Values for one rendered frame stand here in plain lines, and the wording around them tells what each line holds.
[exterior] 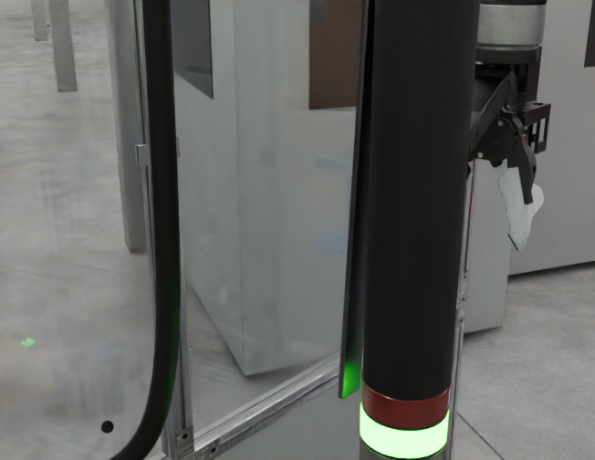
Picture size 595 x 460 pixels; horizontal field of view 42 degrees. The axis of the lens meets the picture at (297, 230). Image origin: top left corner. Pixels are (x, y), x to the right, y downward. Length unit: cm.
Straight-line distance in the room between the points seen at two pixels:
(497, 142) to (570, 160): 360
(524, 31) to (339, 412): 100
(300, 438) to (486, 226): 219
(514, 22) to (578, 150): 364
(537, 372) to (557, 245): 113
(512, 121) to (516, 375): 281
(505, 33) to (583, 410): 272
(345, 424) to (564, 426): 175
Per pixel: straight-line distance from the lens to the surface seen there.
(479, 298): 371
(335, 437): 164
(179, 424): 128
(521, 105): 86
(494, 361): 366
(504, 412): 331
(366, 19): 27
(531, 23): 81
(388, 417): 29
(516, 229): 84
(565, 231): 456
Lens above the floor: 178
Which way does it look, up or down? 20 degrees down
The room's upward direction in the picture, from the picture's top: straight up
